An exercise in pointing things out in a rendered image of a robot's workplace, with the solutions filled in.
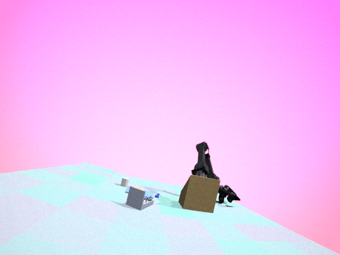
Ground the white cylinder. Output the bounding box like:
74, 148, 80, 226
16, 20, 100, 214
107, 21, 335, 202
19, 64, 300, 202
121, 177, 130, 187

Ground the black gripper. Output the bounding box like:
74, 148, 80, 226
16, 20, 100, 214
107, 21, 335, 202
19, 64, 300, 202
219, 185, 241, 203

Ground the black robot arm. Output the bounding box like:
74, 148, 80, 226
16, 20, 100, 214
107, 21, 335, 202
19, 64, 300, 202
191, 142, 226, 203

